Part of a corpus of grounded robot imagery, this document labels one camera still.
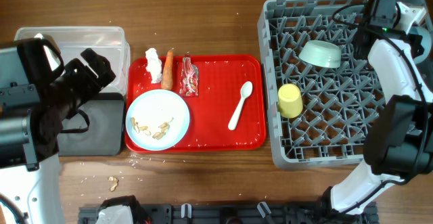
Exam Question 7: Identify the white tissue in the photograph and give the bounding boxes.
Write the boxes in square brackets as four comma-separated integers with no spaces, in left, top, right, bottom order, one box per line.
[145,48,162,84]

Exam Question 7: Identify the orange carrot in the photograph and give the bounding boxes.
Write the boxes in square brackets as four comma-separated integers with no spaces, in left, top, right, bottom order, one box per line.
[161,50,173,90]

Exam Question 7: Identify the light blue plate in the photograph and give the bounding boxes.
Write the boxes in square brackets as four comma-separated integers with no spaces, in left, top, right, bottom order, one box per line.
[125,89,190,151]

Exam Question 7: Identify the peanut shells food scraps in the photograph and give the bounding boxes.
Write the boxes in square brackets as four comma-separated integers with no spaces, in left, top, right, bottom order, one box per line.
[130,117,173,140]

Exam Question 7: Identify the red snack wrapper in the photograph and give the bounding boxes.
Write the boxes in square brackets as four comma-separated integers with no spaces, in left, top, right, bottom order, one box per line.
[179,55,199,97]

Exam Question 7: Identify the white plastic spoon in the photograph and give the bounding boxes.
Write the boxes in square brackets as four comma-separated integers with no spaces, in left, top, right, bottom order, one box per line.
[228,81,253,131]

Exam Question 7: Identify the yellow plastic cup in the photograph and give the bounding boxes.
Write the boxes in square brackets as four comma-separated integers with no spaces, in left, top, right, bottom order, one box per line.
[277,84,303,118]

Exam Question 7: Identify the mint green bowl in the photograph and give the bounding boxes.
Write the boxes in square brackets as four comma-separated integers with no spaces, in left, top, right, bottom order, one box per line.
[298,40,342,68]

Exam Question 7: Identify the light blue bowl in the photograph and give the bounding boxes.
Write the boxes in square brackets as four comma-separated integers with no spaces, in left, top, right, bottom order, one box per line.
[409,26,432,64]

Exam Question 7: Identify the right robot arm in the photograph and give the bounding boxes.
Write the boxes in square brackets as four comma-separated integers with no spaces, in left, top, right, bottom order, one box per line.
[315,0,432,221]

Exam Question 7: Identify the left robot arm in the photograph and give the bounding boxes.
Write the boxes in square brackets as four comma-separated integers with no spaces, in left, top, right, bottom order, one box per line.
[1,38,116,223]

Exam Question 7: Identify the grey plastic dishwasher rack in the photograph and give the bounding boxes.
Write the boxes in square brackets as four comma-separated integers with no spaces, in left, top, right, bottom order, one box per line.
[257,0,385,170]

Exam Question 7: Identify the clear plastic bin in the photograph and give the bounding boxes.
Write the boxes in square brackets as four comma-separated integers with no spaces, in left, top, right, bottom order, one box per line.
[14,26,131,95]

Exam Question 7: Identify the black plastic tray bin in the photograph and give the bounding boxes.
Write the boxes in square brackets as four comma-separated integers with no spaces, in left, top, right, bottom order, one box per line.
[58,93,125,156]

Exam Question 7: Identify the peanut shell on table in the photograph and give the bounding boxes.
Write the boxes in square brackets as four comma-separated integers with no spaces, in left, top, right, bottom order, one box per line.
[108,176,118,192]

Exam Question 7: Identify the left black cable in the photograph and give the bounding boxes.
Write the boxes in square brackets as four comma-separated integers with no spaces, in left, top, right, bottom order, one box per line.
[60,108,91,134]

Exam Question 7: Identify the black cable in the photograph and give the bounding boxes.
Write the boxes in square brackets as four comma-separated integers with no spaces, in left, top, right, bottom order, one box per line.
[60,108,91,134]
[331,2,427,103]

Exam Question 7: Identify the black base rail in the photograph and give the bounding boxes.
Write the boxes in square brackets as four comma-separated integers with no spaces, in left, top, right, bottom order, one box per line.
[78,202,378,224]

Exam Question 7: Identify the right black cable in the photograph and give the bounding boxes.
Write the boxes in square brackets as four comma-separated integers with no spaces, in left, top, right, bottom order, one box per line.
[331,2,427,103]

